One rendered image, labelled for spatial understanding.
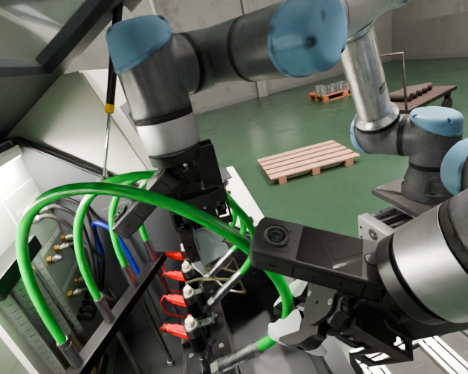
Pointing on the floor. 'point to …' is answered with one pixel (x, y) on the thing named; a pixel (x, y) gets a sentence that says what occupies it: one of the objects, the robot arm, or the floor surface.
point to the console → (85, 124)
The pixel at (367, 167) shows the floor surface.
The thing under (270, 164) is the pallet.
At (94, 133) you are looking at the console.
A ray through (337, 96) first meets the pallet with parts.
